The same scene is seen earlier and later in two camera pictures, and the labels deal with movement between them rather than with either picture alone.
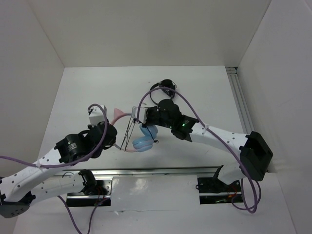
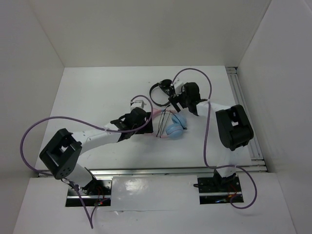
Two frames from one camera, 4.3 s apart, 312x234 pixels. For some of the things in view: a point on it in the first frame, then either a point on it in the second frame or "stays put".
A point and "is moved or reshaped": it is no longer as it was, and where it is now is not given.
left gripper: (90, 127) -> (147, 129)
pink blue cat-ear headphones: (148, 134) is moved or reshaped
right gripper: (148, 122) -> (175, 99)
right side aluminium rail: (245, 115) stays put
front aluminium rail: (158, 171) stays put
